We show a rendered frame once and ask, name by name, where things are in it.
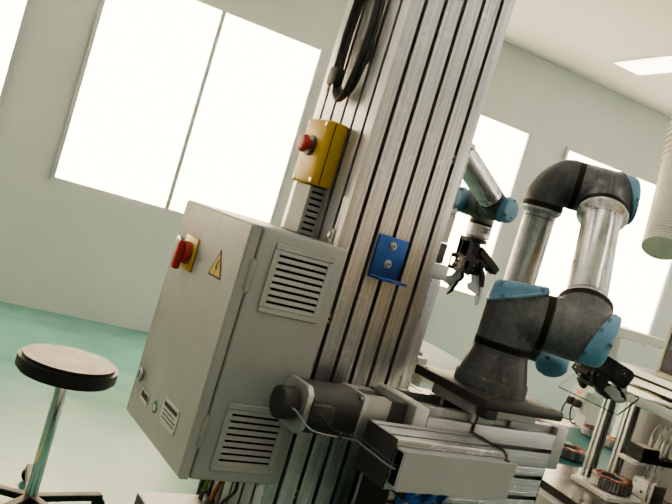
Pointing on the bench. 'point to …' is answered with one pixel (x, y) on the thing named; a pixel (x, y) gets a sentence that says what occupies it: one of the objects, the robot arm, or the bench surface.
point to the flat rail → (655, 409)
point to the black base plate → (571, 493)
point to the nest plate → (605, 492)
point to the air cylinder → (646, 490)
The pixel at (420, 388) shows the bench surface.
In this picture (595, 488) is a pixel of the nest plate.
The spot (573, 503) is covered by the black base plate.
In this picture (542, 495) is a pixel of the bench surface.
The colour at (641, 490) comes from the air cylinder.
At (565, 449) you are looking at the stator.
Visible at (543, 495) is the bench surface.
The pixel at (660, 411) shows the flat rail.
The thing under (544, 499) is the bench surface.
